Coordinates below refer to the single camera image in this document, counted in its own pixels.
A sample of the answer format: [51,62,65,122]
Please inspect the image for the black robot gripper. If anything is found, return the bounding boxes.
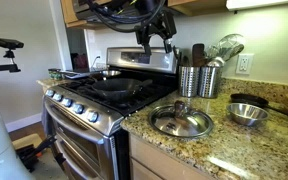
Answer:
[136,10,177,55]

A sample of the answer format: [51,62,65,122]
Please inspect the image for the glass lid with steel rim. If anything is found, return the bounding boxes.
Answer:
[148,101,214,138]

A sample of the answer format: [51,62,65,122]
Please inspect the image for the black wok pan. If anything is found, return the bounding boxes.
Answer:
[91,78,152,101]

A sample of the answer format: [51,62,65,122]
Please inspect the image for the black frying pan on counter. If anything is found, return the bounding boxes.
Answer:
[230,93,288,116]

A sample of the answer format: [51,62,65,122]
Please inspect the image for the small jar on left counter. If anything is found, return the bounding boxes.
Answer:
[48,68,62,80]

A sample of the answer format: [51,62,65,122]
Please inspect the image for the wooden counter drawer cabinet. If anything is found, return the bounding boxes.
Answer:
[129,135,214,180]

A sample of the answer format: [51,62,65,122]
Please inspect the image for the left perforated steel utensil holder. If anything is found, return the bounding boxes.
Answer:
[179,66,199,97]

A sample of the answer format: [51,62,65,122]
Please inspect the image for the perforated steel utensil holder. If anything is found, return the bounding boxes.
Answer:
[179,66,199,97]
[198,66,222,98]

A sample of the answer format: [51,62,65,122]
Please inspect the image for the wooden spatula in holder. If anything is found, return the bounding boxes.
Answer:
[192,43,206,67]

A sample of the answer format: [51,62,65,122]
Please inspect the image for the right perforated steel utensil holder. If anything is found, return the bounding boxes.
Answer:
[198,66,222,98]

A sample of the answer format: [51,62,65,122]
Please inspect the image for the clear plastic utensil in holder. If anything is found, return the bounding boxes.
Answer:
[206,34,246,61]

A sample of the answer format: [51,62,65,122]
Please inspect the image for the under-cabinet light fixture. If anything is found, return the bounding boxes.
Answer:
[226,0,288,11]

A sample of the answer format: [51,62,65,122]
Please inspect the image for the wooden upper cabinet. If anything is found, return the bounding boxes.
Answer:
[61,0,228,30]

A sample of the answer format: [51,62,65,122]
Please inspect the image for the stainless steel gas stove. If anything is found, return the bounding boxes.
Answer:
[44,47,177,180]

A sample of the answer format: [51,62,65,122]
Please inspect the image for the small stainless steel bowl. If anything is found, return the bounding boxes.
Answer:
[226,103,269,126]

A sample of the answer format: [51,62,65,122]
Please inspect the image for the black tripod on floor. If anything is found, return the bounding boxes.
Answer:
[13,134,63,178]

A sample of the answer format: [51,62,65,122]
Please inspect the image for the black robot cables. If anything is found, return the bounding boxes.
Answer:
[85,0,167,34]

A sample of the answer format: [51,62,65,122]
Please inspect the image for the white wall power outlet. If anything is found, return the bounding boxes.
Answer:
[235,54,254,75]

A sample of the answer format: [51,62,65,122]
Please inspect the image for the black camera on mount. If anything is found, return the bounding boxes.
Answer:
[0,38,24,73]

